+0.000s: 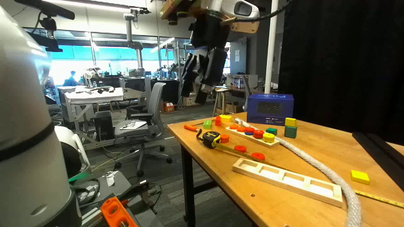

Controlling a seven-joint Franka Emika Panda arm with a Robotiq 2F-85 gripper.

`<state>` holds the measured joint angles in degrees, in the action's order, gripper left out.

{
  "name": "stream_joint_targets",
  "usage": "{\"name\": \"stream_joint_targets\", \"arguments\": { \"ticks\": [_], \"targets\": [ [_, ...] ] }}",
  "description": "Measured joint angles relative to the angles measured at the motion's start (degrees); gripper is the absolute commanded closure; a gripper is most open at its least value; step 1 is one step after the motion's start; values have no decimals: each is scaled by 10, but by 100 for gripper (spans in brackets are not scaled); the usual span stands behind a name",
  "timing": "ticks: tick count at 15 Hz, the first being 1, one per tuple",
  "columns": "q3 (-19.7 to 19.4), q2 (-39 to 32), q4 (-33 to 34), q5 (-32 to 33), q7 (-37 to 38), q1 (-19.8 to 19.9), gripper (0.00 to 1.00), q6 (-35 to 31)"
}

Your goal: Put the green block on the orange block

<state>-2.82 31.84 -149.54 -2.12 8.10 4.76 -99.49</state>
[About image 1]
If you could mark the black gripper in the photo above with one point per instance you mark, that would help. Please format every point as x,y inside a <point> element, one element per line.
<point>206,32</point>

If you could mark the green block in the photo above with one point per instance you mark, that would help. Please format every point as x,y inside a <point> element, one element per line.
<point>208,124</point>

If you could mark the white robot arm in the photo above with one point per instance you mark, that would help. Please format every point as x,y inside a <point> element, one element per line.
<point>34,189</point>

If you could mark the orange red block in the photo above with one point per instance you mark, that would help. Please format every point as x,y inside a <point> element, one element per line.
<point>217,121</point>

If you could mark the yellow lego block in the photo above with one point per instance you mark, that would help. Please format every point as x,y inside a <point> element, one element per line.
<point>225,119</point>

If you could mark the yellow flat block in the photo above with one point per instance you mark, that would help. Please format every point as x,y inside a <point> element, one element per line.
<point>360,177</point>

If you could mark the black yellow tape measure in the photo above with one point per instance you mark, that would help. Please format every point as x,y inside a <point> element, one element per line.
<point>209,139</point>

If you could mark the blue box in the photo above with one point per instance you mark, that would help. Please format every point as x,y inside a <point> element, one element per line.
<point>270,109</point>

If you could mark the orange disc by tape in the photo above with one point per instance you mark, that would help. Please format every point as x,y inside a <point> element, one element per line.
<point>225,139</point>

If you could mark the grey office chair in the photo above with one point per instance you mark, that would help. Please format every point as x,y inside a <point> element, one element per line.
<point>141,128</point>

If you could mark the red disc near tape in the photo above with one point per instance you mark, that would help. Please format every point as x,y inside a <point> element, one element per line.
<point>240,148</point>

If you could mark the white peg board with discs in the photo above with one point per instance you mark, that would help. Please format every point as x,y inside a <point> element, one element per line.
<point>255,135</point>

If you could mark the red disc near tray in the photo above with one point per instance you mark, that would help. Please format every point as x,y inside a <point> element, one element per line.
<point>257,157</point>

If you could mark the yellow green stacked blocks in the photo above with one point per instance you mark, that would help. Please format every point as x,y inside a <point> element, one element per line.
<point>290,128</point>

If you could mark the white wooden slotted tray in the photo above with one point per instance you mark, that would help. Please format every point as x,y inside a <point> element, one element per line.
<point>305,186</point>

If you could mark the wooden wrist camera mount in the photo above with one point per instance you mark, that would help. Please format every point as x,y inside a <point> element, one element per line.
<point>240,15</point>

